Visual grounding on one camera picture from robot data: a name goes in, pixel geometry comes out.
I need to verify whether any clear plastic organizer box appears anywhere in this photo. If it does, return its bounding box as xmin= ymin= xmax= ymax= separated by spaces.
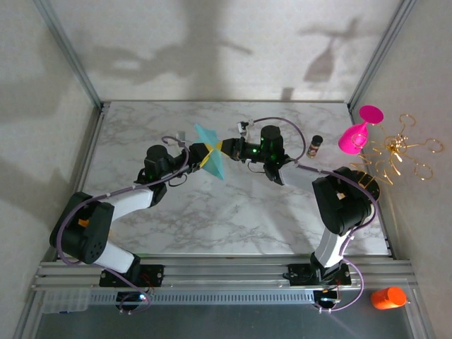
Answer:
xmin=42 ymin=287 xmax=92 ymax=314

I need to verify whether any small dark spice bottle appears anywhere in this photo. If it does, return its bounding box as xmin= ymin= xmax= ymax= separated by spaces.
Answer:
xmin=306 ymin=134 xmax=324 ymax=159

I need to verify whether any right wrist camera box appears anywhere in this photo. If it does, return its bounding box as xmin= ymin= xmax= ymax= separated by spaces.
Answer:
xmin=237 ymin=119 xmax=256 ymax=136

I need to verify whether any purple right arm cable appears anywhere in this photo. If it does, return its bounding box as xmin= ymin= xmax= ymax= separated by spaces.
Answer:
xmin=249 ymin=116 xmax=378 ymax=314

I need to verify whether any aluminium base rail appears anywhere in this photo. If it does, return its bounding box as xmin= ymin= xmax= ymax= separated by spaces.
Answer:
xmin=31 ymin=259 xmax=414 ymax=292

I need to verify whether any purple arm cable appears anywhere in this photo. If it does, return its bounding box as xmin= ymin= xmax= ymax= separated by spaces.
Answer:
xmin=56 ymin=136 xmax=190 ymax=314
xmin=249 ymin=116 xmax=378 ymax=314

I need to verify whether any gold wire glass rack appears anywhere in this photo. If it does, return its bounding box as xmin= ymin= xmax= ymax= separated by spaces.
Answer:
xmin=347 ymin=112 xmax=445 ymax=202

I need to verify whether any grey slotted cable duct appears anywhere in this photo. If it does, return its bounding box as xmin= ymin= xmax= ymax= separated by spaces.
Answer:
xmin=88 ymin=291 xmax=319 ymax=305

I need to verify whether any pink plastic wine glass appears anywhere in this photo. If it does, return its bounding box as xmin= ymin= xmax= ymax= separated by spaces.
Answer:
xmin=338 ymin=105 xmax=384 ymax=156

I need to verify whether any teal square paper sheet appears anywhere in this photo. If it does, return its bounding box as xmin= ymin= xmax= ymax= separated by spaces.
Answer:
xmin=194 ymin=123 xmax=227 ymax=181

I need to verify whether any aluminium side rail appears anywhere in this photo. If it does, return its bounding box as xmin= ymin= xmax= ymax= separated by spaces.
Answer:
xmin=347 ymin=104 xmax=396 ymax=261
xmin=52 ymin=104 xmax=107 ymax=262

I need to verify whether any orange cup bottom right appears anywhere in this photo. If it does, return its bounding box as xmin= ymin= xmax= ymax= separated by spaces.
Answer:
xmin=370 ymin=286 xmax=409 ymax=311

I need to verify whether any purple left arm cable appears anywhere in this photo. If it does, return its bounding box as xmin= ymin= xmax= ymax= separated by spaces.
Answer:
xmin=56 ymin=136 xmax=190 ymax=314

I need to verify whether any aluminium frame post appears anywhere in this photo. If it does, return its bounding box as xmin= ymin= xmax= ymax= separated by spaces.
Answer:
xmin=33 ymin=0 xmax=105 ymax=110
xmin=347 ymin=0 xmax=417 ymax=110

